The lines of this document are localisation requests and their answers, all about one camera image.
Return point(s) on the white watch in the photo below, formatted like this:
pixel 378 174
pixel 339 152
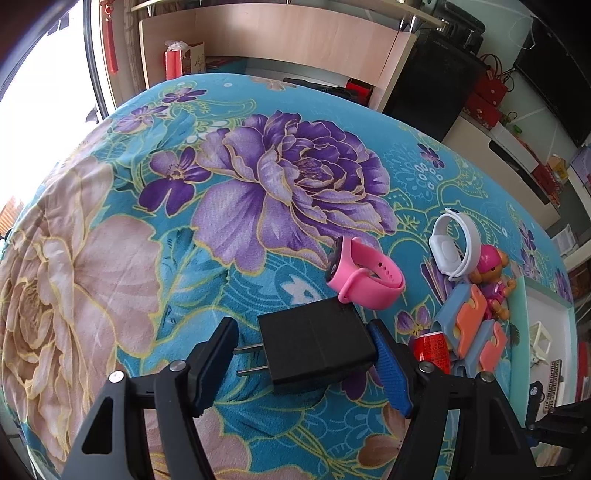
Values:
pixel 443 244

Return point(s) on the black television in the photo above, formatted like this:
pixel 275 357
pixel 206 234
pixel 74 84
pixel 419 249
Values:
pixel 558 69

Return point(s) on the red gift box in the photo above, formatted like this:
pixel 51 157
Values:
pixel 480 113

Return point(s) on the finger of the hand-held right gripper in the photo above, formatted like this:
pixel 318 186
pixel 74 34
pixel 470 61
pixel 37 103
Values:
pixel 563 417

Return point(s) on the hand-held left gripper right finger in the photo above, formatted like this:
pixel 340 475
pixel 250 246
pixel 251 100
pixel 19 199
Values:
pixel 392 369

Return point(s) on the red shopping bag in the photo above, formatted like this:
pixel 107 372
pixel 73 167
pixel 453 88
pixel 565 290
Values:
pixel 175 62

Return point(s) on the beige paper bag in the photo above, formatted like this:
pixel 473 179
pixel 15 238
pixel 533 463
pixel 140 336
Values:
pixel 196 57

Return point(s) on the blue orange toy pieces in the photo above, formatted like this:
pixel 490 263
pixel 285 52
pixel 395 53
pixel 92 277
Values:
pixel 459 314

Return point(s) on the red can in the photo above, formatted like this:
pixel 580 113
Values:
pixel 429 350

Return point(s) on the red gift bag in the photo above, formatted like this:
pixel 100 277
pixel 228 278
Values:
pixel 491 87

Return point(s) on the red hanging decoration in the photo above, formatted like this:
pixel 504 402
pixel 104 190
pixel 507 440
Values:
pixel 111 41

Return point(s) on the red flat box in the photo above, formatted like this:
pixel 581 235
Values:
pixel 545 175

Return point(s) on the toy dog figure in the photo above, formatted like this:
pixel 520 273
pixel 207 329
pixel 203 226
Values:
pixel 489 277

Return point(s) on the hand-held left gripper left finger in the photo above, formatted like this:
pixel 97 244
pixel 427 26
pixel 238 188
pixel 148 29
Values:
pixel 207 378

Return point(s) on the cream plastic frame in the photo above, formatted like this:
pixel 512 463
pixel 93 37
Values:
pixel 540 339

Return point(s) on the white low cabinet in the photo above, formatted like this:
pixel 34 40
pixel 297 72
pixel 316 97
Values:
pixel 498 166

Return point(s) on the green rimmed white box tray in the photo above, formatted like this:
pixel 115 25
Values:
pixel 545 309

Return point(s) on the pink watch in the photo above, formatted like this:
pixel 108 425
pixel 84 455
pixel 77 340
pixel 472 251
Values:
pixel 369 272

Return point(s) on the red box under desk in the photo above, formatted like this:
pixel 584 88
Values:
pixel 359 92

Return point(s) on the wooden shelf desk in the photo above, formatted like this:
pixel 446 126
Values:
pixel 277 37

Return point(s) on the black charger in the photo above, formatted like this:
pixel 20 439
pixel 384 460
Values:
pixel 314 341

